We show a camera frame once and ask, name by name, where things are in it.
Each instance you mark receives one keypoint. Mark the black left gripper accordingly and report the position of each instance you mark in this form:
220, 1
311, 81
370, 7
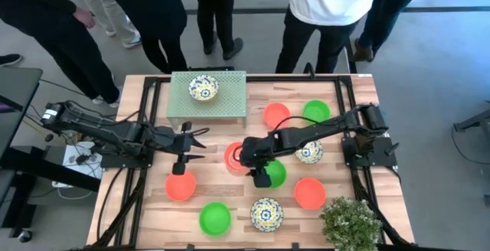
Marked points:
176, 142

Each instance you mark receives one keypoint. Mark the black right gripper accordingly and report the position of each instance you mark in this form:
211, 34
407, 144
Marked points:
256, 151

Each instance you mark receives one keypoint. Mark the orange plastic bowl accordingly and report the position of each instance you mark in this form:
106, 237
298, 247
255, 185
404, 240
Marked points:
180, 186
310, 193
231, 157
273, 111

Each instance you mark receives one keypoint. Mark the green plastic bowl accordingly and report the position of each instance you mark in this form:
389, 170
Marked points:
316, 110
215, 219
278, 174

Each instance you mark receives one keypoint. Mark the yellow blue floral bowl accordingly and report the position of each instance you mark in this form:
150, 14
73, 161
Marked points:
266, 214
203, 87
312, 154

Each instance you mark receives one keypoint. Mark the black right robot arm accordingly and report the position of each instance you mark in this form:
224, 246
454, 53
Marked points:
306, 133

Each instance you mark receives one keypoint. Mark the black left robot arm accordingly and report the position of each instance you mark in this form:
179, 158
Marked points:
115, 132

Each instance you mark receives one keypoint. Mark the green perforated metal rack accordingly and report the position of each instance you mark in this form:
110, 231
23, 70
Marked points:
229, 105

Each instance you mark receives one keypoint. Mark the white power strip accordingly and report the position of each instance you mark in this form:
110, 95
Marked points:
88, 168

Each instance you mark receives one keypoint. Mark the small green potted plant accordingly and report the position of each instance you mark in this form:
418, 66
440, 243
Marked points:
350, 224

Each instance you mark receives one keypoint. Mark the person's hand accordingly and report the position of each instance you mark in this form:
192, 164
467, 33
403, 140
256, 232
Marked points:
85, 17

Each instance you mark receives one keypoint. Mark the black desk top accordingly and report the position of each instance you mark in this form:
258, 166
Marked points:
19, 86

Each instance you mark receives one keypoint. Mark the black caster wheel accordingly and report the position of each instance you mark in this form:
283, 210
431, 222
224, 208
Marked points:
25, 236

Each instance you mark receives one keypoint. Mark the person's shoe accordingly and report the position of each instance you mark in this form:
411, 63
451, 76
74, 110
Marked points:
10, 59

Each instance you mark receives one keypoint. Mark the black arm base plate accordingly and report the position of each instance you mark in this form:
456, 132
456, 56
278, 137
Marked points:
383, 155
126, 163

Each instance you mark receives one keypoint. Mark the black table-level camera box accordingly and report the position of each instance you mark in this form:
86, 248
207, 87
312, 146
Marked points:
295, 247

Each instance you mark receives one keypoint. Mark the black frame bracket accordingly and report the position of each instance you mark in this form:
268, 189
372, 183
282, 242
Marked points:
190, 248

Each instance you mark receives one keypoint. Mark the black desk leg frame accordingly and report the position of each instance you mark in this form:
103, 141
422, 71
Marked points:
38, 167

